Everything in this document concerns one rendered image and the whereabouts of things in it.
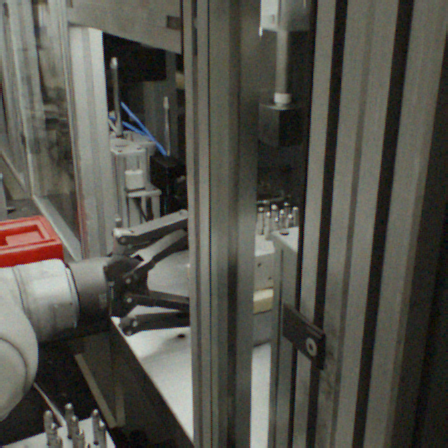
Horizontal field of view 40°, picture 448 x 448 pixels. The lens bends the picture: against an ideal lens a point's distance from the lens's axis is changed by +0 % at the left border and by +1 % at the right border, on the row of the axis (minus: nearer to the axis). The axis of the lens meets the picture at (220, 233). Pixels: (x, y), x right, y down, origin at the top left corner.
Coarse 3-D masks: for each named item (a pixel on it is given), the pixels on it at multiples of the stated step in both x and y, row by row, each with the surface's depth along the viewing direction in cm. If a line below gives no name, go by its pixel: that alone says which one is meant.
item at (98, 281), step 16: (112, 256) 72; (128, 256) 74; (80, 272) 70; (96, 272) 70; (112, 272) 72; (80, 288) 69; (96, 288) 69; (112, 288) 73; (128, 288) 74; (144, 288) 75; (80, 304) 69; (96, 304) 70; (112, 304) 74; (80, 320) 70; (96, 320) 71
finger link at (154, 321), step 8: (160, 312) 80; (168, 312) 80; (176, 312) 81; (144, 320) 77; (152, 320) 77; (160, 320) 78; (168, 320) 78; (176, 320) 78; (184, 320) 79; (128, 328) 76; (136, 328) 76; (144, 328) 77; (152, 328) 77; (160, 328) 78; (168, 328) 78; (176, 328) 79; (128, 336) 76
